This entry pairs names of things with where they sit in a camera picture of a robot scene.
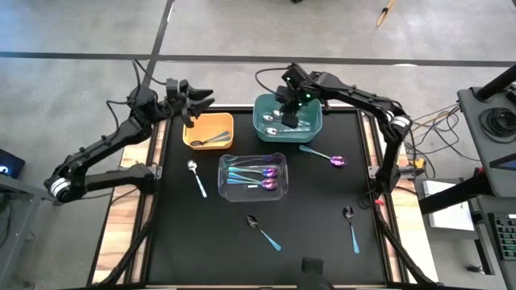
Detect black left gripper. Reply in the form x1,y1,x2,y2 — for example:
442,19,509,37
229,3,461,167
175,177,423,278
163,78,216,129

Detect yellow plastic bin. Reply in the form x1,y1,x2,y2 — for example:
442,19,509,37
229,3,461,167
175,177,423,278
182,112,235,151

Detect teal plastic bin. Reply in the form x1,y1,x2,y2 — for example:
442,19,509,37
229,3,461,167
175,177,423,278
252,93,323,143

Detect clear plastic bin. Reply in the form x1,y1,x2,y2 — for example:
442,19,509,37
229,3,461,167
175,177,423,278
217,152,289,203

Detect black table mat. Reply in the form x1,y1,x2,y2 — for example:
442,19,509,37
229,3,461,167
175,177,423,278
147,108,387,285

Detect black diagonal bar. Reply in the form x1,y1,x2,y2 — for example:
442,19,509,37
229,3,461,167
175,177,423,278
418,171,491,215

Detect white box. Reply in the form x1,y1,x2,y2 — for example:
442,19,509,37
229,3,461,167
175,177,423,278
422,181,476,233

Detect black device blue light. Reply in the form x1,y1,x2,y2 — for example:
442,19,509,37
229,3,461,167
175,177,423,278
0,148,26,180

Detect black pole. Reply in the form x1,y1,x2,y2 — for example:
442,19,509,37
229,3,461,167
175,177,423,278
474,64,516,102

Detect grey side table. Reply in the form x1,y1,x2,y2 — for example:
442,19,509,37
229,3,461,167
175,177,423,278
0,172,66,290

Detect grey keyboard desk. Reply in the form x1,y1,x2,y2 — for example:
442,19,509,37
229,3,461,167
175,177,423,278
469,195,516,290

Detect black keyboard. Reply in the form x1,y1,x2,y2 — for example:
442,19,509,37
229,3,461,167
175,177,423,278
493,213,516,261

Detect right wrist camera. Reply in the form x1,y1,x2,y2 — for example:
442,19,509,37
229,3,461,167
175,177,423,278
281,112,299,129

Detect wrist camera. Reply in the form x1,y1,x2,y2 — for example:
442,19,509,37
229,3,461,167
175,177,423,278
165,78,180,100
281,112,299,129

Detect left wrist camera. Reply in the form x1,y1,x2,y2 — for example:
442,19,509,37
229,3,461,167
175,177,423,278
165,78,180,100

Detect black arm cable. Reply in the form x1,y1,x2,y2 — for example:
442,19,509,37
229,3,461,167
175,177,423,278
254,67,293,96

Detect yellow floor cable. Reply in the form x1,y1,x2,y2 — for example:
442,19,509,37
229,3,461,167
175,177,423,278
375,0,398,29

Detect floor cable bundle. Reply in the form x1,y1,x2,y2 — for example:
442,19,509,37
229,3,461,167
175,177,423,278
405,103,483,163

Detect black frame strut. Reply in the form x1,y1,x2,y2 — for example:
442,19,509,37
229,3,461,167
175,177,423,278
98,197,160,286
372,197,435,286

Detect black cable coil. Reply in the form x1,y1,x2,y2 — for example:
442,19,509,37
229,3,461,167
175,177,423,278
478,106,516,145

